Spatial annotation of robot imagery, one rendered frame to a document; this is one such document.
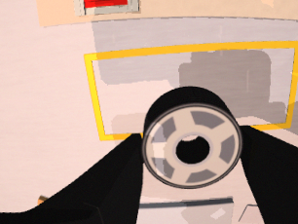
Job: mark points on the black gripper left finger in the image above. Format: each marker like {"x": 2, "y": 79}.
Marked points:
{"x": 108, "y": 193}

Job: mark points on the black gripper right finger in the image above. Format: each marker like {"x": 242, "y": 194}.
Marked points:
{"x": 271, "y": 169}

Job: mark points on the yellow rectangular outline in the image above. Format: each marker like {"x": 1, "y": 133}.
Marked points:
{"x": 193, "y": 49}

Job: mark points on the orange rectangular block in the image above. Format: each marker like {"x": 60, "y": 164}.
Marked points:
{"x": 41, "y": 199}

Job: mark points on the black tyre with beige wheel rim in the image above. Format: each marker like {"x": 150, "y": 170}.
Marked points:
{"x": 197, "y": 162}

